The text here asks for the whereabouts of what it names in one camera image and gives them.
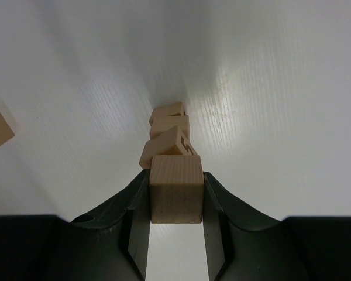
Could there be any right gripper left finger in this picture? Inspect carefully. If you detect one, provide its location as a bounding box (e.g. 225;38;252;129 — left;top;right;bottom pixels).
0;169;150;280

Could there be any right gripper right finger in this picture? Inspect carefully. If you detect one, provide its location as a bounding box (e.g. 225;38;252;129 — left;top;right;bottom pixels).
203;172;351;280

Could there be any wooden cube five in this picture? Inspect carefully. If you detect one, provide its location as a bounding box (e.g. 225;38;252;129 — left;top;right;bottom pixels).
149;155;204;224

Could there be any wooden cube three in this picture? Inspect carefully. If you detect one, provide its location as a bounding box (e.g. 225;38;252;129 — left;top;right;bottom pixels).
139;126;198;169

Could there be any wooden cube four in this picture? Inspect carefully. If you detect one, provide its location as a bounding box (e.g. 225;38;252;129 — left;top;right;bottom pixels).
149;115;190;139

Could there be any wooden cube one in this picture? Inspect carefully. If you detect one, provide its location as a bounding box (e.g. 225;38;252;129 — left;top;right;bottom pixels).
149;101;185;125

